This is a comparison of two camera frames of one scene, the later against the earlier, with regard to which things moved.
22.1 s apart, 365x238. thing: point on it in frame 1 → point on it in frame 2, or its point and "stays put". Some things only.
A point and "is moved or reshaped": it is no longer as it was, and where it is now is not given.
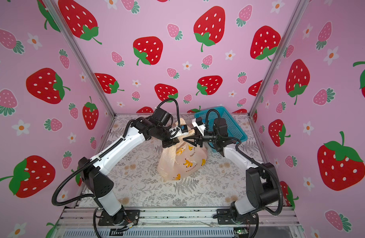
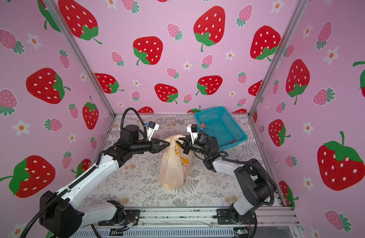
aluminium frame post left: [81, 55] stays put
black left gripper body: [164, 135] → [142, 147]
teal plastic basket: [234, 131] stays put
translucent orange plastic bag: [182, 160] is moved or reshaped
